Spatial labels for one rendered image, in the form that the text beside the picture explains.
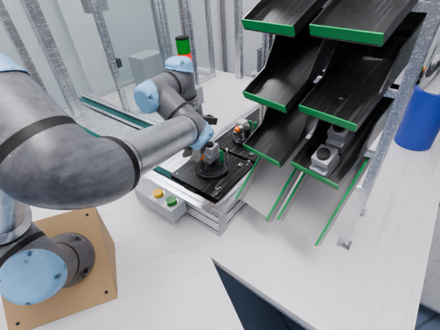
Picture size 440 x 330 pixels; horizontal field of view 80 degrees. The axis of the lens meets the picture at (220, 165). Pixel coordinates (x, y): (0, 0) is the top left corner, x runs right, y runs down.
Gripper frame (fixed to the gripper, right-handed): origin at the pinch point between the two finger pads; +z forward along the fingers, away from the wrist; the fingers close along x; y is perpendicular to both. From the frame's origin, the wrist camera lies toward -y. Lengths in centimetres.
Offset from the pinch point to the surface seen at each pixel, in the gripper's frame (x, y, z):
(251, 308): 20, -6, 107
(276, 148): 29.1, -2.6, -13.6
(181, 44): -17.6, -16.8, -32.6
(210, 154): 1.6, -4.9, 1.0
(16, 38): -82, 13, -35
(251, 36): -155, -279, 35
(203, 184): 3.1, 2.0, 10.1
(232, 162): 4.3, -14.8, 10.1
